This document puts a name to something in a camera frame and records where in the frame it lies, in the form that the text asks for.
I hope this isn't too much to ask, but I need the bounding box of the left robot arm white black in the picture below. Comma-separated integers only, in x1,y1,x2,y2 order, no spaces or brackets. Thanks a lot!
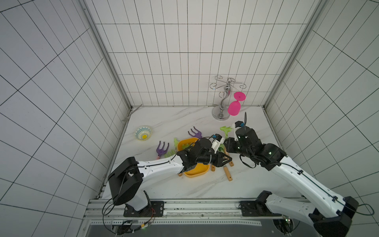
108,137,232,212

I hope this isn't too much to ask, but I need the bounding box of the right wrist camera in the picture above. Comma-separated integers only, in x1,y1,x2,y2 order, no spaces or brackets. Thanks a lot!
233,121,245,142

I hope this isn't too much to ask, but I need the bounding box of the metal base rail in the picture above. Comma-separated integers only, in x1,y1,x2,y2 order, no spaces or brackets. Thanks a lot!
84,198,315,226

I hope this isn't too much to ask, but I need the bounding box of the purple fork pink handle left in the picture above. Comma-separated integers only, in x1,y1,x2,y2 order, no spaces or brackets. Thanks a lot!
156,141,169,159

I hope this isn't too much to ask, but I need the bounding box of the silver cup holder stand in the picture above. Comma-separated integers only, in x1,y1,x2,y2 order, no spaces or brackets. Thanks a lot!
210,75,247,120

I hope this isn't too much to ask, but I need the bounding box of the pink plastic goblet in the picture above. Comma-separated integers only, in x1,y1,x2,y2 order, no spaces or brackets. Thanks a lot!
228,92,246,116

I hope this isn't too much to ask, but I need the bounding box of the green trowel behind box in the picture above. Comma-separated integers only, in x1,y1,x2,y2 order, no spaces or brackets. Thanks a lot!
174,138,179,149

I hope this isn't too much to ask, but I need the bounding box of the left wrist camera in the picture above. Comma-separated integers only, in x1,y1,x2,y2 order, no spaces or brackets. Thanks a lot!
211,134,225,154

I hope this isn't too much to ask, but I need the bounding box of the purple fork pink handle right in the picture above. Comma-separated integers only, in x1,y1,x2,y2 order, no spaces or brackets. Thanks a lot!
188,127,202,139

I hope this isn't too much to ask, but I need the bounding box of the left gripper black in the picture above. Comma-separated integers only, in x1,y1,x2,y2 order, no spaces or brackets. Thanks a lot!
197,150,232,167

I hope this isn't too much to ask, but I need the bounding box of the yellow plastic storage box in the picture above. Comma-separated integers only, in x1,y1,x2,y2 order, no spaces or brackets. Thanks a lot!
179,137,210,178

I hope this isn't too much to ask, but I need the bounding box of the patterned small bowl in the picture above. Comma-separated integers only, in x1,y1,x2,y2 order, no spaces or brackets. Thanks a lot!
134,125,153,141

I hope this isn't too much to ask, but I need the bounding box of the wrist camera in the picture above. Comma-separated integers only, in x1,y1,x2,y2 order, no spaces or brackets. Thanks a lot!
233,121,245,142
211,134,225,154

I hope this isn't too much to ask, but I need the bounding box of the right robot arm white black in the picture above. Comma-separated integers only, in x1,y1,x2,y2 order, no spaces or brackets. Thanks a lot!
224,121,358,237

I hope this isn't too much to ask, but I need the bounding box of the purple fork pink handle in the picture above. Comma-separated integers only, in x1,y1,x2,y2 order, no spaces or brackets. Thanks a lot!
156,141,169,159
188,127,202,139

